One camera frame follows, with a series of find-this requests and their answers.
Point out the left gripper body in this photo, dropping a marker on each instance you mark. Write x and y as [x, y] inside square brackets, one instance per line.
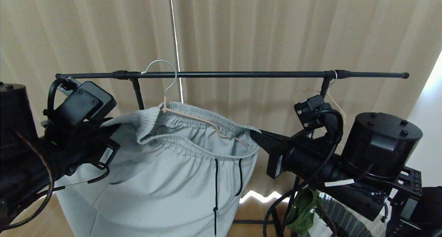
[86, 147]

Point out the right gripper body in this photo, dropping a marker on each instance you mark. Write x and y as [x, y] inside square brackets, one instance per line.
[307, 157]

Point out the green garment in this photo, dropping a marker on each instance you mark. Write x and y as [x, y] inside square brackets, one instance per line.
[302, 209]

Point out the pale grey shorts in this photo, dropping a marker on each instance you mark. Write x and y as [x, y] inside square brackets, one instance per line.
[155, 188]

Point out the pink clothes hanger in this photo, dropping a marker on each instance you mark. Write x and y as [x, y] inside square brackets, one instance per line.
[336, 104]
[165, 104]

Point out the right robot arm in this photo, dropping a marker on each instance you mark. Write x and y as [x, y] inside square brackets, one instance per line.
[380, 144]

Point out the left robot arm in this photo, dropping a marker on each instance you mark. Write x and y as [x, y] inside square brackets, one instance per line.
[20, 168]

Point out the white laundry basket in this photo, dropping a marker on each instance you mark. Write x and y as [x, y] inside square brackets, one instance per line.
[345, 219]

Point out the black clothes rack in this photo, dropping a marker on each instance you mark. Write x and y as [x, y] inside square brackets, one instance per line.
[241, 74]

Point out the beige curtain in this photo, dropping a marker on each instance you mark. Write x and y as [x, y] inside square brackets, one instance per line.
[276, 30]

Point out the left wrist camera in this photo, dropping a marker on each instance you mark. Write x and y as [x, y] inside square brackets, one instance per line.
[83, 104]

